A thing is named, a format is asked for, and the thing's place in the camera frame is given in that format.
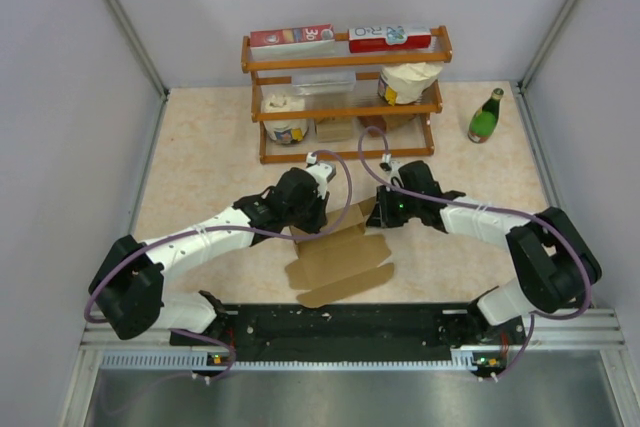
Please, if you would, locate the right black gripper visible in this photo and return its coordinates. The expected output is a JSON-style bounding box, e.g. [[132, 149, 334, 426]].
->
[[366, 184, 422, 228]]

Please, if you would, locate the brown cardboard box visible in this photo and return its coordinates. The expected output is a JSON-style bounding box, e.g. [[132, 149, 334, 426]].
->
[[285, 197, 395, 308]]

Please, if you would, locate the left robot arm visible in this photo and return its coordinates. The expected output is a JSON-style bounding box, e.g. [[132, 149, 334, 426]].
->
[[89, 162, 335, 344]]

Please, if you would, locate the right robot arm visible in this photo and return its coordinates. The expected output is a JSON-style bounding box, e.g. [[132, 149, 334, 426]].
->
[[367, 154, 602, 343]]

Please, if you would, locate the red foil wrap box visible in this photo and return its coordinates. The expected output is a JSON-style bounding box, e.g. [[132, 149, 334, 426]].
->
[[249, 24, 336, 60]]

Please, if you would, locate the red white wrap box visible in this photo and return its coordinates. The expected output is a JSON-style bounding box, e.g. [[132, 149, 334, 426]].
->
[[348, 24, 432, 54]]

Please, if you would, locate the small white flour bag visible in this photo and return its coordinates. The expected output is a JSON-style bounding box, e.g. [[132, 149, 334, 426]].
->
[[260, 90, 311, 146]]

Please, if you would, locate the tan block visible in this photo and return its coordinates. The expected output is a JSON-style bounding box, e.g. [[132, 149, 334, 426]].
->
[[315, 118, 353, 143]]

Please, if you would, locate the brown bread loaf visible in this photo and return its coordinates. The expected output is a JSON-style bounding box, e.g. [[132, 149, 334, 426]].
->
[[358, 114, 416, 137]]

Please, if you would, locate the wooden three-tier shelf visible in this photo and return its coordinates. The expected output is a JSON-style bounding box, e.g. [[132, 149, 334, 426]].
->
[[241, 25, 453, 164]]

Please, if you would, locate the clear plastic container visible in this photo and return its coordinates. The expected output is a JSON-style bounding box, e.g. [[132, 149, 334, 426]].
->
[[291, 71, 357, 96]]

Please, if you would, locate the large white flour bag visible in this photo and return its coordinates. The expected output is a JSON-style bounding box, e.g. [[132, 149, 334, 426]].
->
[[378, 62, 443, 105]]

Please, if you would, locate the green glass bottle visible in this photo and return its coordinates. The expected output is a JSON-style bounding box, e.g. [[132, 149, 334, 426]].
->
[[467, 88, 504, 143]]

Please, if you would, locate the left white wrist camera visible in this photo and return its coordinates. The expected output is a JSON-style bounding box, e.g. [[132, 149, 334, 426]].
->
[[305, 152, 336, 199]]

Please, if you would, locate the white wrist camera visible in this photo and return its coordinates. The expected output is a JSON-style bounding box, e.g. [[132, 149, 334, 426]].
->
[[380, 153, 404, 188], [305, 152, 336, 199]]

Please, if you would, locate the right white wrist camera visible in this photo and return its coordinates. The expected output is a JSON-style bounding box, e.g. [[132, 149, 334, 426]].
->
[[380, 153, 404, 188]]

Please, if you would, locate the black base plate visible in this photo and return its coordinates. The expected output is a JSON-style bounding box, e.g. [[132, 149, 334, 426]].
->
[[169, 302, 529, 362]]

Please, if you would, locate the grey cable duct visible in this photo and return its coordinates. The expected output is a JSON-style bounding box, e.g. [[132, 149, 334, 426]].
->
[[100, 348, 479, 372]]

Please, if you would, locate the aluminium frame rail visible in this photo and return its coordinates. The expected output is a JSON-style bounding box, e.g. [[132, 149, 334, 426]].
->
[[103, 0, 169, 99]]

